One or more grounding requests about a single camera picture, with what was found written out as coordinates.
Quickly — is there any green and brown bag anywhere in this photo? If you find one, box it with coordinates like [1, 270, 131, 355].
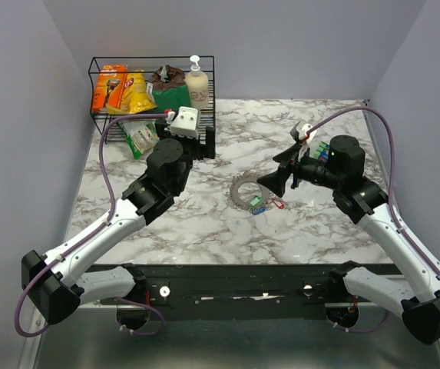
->
[147, 65, 190, 113]

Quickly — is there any blue key tag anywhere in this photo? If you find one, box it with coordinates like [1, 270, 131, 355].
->
[251, 206, 266, 215]

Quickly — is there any yellow chips bag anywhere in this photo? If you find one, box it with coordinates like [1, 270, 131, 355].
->
[106, 70, 157, 115]

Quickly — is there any green white snack bag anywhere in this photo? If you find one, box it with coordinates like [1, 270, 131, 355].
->
[117, 120, 160, 159]

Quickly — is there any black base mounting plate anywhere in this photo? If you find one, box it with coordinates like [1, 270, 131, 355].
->
[52, 263, 424, 321]

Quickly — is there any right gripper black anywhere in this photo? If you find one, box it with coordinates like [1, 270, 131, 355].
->
[257, 141, 343, 197]

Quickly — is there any orange razor package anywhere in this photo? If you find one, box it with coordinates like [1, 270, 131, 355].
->
[91, 64, 127, 113]

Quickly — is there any red key tag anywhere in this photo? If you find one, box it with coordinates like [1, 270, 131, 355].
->
[272, 198, 285, 210]

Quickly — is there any green key tag with key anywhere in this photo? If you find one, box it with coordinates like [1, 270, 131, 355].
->
[249, 196, 263, 208]

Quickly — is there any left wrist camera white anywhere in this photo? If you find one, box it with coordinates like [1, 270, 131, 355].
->
[165, 106, 200, 139]

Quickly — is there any blue green small box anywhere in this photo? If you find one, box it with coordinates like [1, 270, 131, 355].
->
[312, 141, 330, 162]

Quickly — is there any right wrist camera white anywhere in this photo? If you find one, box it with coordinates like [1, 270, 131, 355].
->
[290, 121, 317, 161]

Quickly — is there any aluminium rail frame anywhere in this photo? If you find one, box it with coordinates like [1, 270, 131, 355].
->
[35, 273, 440, 309]

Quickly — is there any black wire shelf rack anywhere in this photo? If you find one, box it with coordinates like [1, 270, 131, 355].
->
[88, 55, 217, 145]

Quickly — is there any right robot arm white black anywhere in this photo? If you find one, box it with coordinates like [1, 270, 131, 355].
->
[257, 135, 440, 344]

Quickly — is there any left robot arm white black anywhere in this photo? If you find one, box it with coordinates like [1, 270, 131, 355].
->
[14, 111, 216, 325]

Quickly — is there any beige soap pump bottle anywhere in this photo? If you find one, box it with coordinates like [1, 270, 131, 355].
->
[184, 55, 209, 110]

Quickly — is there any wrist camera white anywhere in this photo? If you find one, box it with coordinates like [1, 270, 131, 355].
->
[165, 106, 200, 139]
[290, 121, 317, 161]

